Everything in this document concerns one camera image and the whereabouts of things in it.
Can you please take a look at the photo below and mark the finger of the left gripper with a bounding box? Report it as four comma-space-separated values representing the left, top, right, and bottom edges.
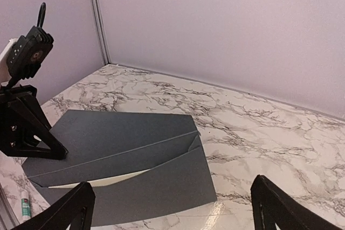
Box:
1, 85, 68, 160

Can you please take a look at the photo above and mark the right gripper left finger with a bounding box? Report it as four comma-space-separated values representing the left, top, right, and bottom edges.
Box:
14, 182, 95, 230

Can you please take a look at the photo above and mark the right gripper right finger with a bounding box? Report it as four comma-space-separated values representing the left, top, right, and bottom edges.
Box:
251, 175, 340, 230

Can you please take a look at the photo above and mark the green white glue stick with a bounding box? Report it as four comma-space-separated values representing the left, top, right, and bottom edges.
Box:
20, 190, 31, 221

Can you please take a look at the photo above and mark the cream letter paper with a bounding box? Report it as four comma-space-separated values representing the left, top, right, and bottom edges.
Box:
49, 169, 150, 189

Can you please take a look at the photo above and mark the dark grey envelope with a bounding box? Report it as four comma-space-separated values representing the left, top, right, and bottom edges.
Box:
22, 110, 217, 227

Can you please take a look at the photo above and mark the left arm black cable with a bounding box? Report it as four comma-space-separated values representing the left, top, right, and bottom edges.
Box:
36, 2, 47, 29

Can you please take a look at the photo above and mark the left aluminium frame post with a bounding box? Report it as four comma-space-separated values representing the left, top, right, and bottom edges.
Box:
91, 0, 111, 65

